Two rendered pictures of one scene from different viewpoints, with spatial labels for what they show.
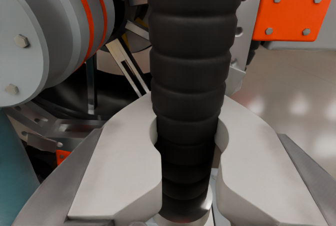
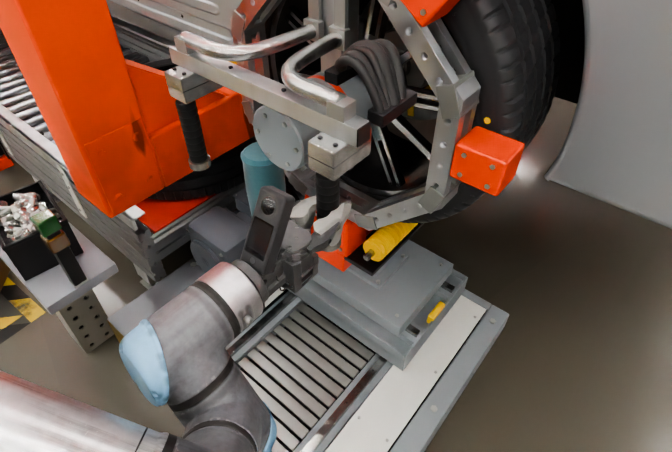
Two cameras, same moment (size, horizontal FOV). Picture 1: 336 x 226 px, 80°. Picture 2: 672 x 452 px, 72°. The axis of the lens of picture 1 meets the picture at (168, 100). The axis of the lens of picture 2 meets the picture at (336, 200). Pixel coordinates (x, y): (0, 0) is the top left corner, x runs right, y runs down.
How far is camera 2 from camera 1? 0.64 m
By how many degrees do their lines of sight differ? 31
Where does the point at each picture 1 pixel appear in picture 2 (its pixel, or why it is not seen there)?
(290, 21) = (475, 174)
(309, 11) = (488, 173)
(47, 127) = (305, 173)
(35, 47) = (300, 154)
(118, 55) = (376, 134)
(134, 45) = (419, 112)
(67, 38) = not seen: hidden behind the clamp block
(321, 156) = not seen: outside the picture
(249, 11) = (446, 155)
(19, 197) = not seen: hidden behind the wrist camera
